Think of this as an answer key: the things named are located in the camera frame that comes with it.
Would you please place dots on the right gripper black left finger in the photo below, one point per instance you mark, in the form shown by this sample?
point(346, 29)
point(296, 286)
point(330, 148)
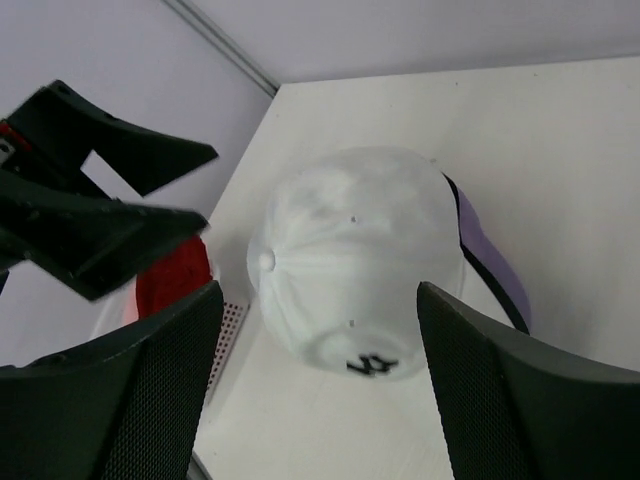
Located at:
point(125, 405)

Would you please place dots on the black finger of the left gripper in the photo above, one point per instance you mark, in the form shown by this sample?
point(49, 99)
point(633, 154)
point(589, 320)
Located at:
point(47, 139)
point(93, 245)

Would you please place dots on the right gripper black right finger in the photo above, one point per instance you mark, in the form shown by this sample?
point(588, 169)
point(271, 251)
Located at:
point(513, 407)

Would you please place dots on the red LA baseball cap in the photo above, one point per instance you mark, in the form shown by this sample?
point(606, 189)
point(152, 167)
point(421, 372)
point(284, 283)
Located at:
point(172, 278)

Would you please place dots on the black baseball cap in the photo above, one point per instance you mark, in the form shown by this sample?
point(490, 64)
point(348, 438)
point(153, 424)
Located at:
point(480, 260)

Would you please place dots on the white baseball cap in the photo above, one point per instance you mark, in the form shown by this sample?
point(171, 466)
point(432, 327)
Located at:
point(340, 251)

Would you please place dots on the pink baseball cap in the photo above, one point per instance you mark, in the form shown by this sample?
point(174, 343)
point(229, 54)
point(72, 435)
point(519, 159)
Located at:
point(130, 311)

